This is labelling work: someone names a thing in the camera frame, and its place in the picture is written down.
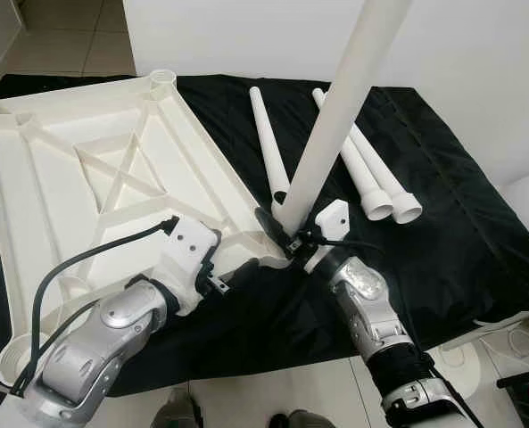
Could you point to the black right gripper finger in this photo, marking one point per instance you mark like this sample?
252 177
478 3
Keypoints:
273 230

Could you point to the white plastic table top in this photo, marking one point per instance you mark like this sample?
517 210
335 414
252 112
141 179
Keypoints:
68 178

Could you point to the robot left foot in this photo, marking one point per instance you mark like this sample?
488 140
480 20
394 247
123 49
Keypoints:
177 412

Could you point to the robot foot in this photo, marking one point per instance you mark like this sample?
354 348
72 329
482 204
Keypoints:
177 412
304 419

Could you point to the black cloth table cover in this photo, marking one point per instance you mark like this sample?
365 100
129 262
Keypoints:
460 223

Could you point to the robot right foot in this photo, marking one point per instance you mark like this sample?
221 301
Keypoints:
304 419

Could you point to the white standing fan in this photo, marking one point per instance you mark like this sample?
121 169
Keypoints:
527 201

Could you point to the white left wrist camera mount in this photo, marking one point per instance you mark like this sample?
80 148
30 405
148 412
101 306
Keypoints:
193 241

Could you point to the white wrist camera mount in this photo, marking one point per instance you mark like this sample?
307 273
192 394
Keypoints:
334 218
193 241

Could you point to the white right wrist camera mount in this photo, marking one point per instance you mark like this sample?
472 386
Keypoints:
334 218

